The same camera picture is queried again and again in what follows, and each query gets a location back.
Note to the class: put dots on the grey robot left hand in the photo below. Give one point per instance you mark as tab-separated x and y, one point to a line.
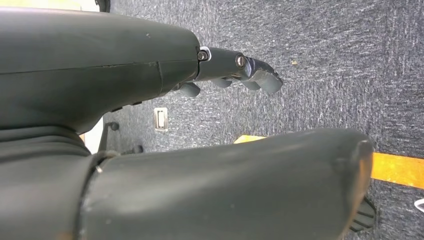
82	49

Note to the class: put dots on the floor socket with white plug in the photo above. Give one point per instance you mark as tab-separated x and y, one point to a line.
161	120

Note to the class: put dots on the yellow floor tape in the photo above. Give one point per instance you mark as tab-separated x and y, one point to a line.
397	170

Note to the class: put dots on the black metal leg frame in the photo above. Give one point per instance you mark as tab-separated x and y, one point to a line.
114	126

